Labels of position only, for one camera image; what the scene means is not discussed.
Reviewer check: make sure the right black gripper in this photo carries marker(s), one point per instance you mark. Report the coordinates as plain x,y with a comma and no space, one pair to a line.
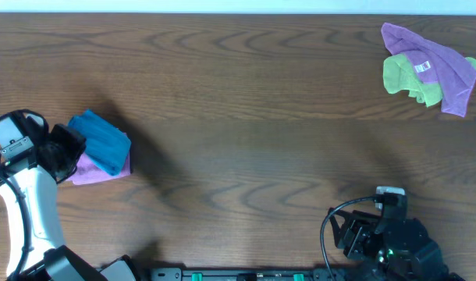
358,228

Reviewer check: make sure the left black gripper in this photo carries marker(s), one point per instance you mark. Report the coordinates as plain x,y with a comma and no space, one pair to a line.
71,141

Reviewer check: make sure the blue microfiber cloth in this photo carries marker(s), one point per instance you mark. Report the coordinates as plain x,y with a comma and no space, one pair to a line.
106,145

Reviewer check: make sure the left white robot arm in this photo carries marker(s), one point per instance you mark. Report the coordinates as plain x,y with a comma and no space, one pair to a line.
33,158

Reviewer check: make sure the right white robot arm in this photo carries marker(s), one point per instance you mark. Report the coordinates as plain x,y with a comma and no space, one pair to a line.
388,249

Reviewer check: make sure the folded purple cloth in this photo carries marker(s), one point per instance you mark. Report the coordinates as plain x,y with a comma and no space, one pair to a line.
87,172

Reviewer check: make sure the yellow-green cloth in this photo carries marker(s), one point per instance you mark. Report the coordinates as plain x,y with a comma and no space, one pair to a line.
446,80

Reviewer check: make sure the purple cloth with label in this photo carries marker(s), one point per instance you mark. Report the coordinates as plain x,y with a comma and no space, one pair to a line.
399,40

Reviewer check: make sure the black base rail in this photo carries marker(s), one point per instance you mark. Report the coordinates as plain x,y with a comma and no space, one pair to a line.
318,274

